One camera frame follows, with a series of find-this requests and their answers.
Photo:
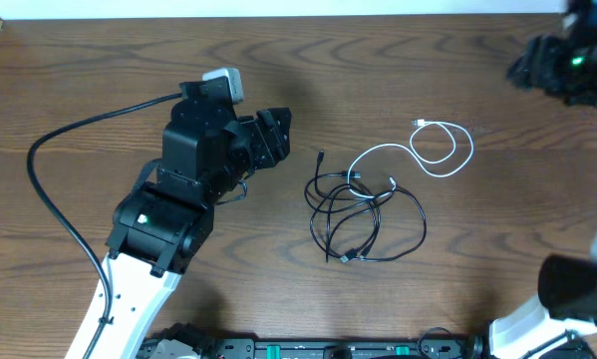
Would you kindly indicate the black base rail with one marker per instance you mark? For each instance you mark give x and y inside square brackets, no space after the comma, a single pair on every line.
[187,341]

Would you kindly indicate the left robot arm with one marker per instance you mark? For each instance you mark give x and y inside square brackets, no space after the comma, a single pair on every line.
[153,240]

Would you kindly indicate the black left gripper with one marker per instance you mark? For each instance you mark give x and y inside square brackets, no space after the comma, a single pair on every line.
[268,137]

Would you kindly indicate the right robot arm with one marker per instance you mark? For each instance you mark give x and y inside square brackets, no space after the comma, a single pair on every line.
[564,309]

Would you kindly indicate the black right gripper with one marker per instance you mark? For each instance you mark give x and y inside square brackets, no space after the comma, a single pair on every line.
[533,65]

